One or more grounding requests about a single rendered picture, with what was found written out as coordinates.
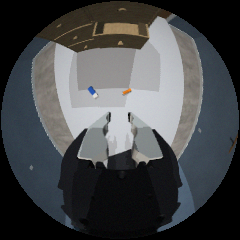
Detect blue and white eraser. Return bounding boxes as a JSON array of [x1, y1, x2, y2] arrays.
[[88, 86, 98, 98]]

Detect brown wooden chest of drawers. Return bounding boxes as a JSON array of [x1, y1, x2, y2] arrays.
[[35, 6, 164, 53]]

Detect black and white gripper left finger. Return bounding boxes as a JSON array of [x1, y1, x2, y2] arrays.
[[58, 112, 111, 190]]

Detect brown wooden drawer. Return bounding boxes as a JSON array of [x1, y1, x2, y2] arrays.
[[92, 20, 150, 50], [54, 23, 94, 46], [87, 1, 160, 23], [37, 7, 91, 40], [69, 39, 99, 52]]

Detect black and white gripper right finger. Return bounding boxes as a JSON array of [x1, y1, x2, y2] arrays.
[[128, 112, 183, 188]]

